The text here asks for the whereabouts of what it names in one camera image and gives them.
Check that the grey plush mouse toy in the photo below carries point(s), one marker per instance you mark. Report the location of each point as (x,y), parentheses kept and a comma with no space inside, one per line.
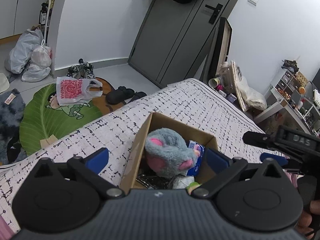
(167,153)

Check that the framed board leaning on wall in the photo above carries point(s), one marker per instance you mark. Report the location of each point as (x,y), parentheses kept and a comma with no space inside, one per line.
(218,51)

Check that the clear plastic bag with cloth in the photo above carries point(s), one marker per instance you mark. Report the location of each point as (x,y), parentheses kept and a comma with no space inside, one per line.
(234,82)

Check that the white desk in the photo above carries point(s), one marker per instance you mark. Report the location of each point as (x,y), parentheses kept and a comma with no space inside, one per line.
(280,104)

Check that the white cabinet with shelves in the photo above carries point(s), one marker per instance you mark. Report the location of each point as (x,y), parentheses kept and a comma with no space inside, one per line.
(19,15)

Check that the blue tissue pack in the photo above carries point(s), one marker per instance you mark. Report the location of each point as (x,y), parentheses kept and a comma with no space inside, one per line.
(199,152)

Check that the white black patterned bedspread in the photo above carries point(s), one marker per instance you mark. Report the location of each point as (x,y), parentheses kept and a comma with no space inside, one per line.
(190,102)

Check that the white soft bundle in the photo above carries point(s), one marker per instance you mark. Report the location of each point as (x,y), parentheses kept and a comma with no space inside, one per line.
(182,182)

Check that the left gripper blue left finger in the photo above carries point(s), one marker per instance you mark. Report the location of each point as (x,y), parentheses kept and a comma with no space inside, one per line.
(97,161)

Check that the grey door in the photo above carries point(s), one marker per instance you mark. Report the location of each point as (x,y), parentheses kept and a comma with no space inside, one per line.
(174,39)

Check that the pink blanket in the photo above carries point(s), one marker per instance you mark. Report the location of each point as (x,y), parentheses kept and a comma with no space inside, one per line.
(5,231)

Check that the brown cardboard box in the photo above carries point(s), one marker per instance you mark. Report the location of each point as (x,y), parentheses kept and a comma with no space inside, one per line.
(156,121)

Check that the person's right hand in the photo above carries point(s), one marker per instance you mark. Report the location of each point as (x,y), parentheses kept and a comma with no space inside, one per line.
(305,220)

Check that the white paper cup tube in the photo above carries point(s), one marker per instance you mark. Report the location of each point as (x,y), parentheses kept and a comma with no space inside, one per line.
(215,82)

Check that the grey white garbage bags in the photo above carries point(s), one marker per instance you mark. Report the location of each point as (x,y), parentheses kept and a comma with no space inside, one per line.
(30,57)

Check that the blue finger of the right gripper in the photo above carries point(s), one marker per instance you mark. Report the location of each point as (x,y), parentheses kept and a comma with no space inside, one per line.
(279,159)

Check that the camouflage shoes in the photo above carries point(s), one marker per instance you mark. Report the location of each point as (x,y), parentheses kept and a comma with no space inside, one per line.
(84,70)

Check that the green leaf cartoon rug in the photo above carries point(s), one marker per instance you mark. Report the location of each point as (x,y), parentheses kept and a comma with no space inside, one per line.
(43,119)

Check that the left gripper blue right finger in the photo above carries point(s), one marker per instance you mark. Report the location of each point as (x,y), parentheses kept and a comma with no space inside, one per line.
(217,161)

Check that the white red printed plastic bag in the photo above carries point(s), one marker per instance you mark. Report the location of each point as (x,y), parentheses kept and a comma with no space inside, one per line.
(71,91)

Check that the small drawer organizer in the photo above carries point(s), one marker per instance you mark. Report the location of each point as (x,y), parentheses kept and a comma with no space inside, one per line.
(287,85)

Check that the black door handle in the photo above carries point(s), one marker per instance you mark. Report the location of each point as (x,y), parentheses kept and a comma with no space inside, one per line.
(216,11)

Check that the black slippers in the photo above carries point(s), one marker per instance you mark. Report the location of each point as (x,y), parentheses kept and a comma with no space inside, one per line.
(121,94)

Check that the bag of black beads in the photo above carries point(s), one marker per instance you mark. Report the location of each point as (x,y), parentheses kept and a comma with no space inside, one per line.
(149,179)

